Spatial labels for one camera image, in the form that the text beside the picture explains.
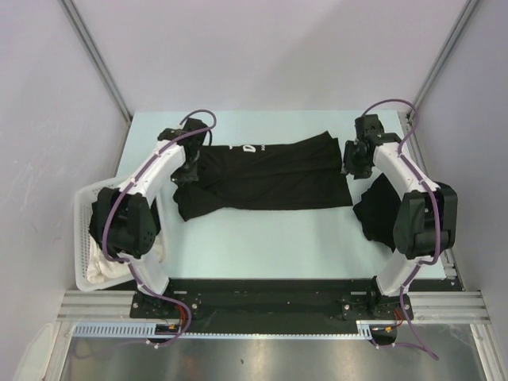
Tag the black printed t shirt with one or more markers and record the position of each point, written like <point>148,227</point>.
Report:
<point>306,175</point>

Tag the stack of folded black shirts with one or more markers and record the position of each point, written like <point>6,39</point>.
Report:
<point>377,211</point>

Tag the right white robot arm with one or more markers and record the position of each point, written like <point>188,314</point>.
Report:
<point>425,224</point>

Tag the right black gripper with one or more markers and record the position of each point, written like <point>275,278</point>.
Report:
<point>348,165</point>

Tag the cable duct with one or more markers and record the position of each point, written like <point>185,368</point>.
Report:
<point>134,330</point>
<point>379,330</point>

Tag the black shirt in basket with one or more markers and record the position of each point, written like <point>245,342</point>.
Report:
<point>96,231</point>

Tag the white plastic basket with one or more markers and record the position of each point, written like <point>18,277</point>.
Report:
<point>81,246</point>

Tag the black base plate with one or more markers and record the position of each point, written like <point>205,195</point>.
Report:
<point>273,307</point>

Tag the left cable duct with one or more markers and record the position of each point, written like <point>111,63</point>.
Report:
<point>134,330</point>

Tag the left aluminium frame rail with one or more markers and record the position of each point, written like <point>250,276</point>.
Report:
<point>96,306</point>

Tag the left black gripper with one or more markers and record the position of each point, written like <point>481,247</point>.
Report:
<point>184,178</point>

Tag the aluminium frame rail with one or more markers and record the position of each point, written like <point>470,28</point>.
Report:
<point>448,308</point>
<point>96,306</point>

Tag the right cable duct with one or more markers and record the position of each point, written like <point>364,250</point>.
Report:
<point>379,330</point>

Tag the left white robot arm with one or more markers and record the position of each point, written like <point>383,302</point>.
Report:
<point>125,220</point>

